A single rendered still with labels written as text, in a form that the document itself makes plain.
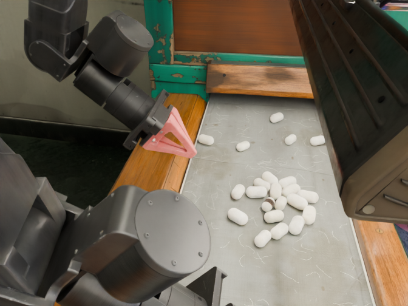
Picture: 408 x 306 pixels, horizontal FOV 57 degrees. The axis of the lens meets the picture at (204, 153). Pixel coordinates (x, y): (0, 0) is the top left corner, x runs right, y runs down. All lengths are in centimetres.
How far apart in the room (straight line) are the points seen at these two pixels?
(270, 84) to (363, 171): 76
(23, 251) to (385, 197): 21
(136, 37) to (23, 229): 31
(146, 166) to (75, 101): 158
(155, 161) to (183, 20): 40
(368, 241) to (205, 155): 36
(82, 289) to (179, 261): 8
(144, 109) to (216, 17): 48
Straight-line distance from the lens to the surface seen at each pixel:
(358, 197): 20
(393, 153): 19
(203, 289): 35
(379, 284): 57
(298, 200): 67
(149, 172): 71
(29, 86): 241
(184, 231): 24
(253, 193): 67
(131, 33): 51
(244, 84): 95
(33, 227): 28
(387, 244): 63
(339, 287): 58
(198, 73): 101
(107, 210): 24
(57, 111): 238
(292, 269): 58
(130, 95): 54
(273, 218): 63
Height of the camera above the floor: 117
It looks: 33 degrees down
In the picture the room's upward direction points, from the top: straight up
